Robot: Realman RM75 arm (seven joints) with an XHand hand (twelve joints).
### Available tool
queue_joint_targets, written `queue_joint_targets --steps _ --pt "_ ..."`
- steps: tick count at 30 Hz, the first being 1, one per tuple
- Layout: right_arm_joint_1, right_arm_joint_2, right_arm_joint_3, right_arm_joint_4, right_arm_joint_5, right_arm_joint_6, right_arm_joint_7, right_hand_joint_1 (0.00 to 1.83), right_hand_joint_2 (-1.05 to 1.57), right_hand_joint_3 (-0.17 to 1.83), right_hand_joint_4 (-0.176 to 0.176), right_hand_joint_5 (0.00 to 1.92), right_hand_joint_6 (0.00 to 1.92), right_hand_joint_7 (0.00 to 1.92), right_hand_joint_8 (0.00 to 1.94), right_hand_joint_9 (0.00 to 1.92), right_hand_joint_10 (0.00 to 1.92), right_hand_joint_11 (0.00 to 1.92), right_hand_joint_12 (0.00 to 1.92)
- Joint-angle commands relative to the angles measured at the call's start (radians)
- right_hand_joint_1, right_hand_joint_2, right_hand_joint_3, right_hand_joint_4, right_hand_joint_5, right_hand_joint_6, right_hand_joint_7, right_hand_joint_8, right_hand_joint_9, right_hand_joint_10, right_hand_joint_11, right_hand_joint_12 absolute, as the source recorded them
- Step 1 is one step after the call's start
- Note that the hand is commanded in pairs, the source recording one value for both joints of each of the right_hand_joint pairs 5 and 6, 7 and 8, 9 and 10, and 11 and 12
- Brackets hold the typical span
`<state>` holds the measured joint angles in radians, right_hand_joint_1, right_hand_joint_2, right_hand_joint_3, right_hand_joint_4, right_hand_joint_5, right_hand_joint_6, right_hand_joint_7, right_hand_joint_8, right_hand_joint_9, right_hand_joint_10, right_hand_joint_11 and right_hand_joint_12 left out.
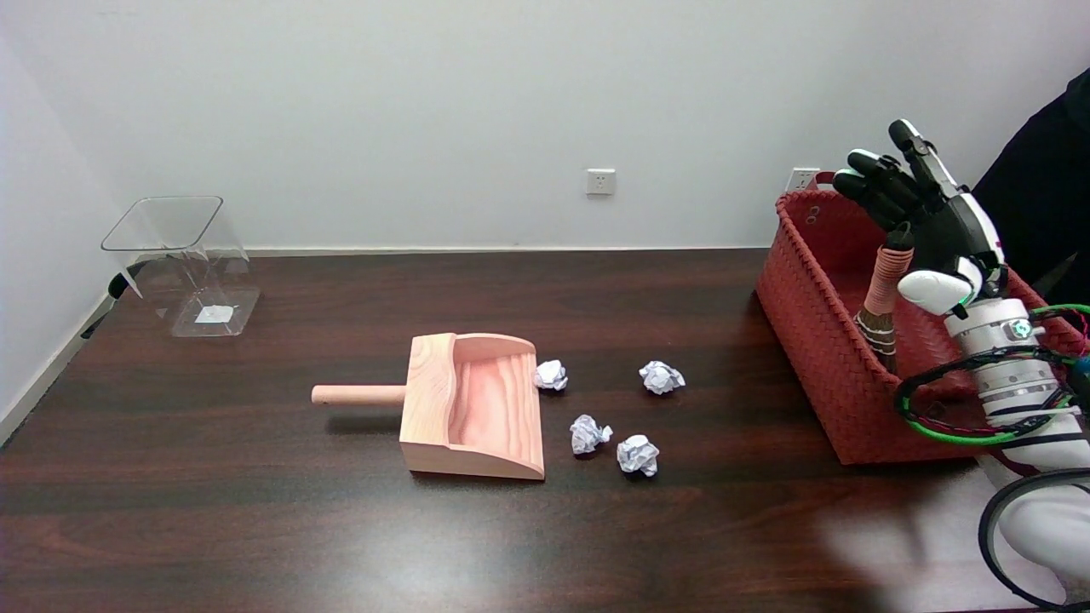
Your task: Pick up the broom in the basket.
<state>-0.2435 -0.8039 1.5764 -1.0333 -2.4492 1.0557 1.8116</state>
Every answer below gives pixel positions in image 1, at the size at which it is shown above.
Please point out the wooden dustpan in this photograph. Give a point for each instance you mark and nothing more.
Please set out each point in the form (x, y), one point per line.
(473, 409)

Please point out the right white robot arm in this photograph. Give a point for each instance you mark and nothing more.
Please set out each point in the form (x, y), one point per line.
(1009, 375)

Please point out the crumpled white paper ball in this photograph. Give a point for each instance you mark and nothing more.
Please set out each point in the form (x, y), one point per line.
(551, 375)
(662, 378)
(588, 434)
(639, 455)

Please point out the clear plastic bin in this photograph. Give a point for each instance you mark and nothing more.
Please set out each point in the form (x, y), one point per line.
(209, 289)

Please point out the red-brown woven basket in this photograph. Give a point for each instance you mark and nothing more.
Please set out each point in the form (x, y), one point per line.
(817, 358)

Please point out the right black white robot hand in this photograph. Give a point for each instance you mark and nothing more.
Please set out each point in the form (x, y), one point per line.
(954, 230)

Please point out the black garment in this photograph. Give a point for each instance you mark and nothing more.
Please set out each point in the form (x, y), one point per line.
(1043, 187)

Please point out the white wall socket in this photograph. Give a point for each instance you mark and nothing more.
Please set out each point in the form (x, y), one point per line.
(801, 180)
(600, 182)

